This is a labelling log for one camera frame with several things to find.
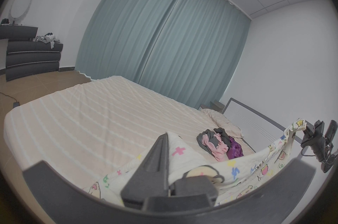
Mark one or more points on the purple garment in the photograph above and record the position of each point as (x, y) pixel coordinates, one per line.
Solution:
(235, 150)

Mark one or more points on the dark grey garment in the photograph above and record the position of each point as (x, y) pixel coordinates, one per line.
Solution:
(224, 135)

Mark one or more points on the pink garment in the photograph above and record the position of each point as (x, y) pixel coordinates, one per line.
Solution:
(219, 151)

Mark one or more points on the grey bedside table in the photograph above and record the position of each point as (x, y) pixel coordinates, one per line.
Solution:
(217, 105)

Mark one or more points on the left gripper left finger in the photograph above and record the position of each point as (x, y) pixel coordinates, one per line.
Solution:
(150, 178)

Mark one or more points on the white printed pyjama top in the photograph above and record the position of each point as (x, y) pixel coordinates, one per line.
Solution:
(190, 157)

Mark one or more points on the bed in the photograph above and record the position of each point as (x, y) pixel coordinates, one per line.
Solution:
(92, 117)

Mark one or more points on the round white mirror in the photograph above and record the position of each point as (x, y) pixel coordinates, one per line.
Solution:
(20, 3)

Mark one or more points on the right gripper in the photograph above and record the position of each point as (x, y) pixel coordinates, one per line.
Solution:
(309, 142)

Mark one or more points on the blue-green curtain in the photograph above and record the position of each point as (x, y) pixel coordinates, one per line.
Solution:
(126, 27)
(198, 54)

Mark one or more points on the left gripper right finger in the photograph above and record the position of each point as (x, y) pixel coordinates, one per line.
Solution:
(195, 190)

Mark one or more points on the pile of clothes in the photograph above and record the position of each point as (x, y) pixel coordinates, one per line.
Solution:
(47, 39)

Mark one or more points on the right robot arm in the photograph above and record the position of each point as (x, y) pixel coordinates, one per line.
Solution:
(328, 157)

